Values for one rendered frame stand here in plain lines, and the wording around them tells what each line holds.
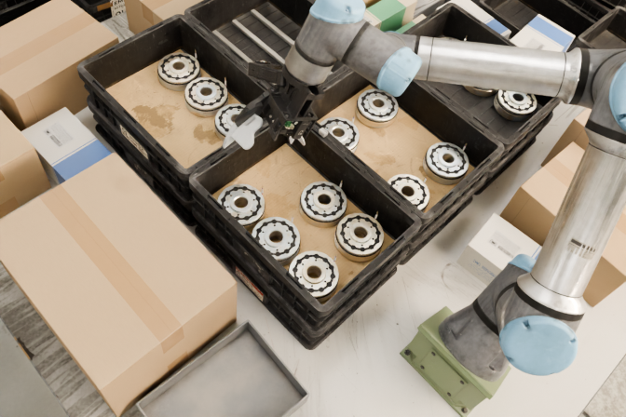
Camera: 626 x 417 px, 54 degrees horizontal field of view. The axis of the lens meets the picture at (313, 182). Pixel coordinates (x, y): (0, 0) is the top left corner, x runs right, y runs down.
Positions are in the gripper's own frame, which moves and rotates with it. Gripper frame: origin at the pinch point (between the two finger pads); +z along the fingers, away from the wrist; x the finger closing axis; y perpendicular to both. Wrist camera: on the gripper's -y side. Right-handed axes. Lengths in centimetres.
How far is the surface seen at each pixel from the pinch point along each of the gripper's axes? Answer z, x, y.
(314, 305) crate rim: 11.3, 3.0, 30.3
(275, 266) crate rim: 12.4, -0.1, 20.3
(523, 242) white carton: 4, 60, 32
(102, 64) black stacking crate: 19.4, -12.9, -43.8
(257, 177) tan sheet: 18.5, 11.2, -5.9
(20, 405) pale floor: 123, -27, -8
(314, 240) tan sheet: 17.0, 15.5, 13.8
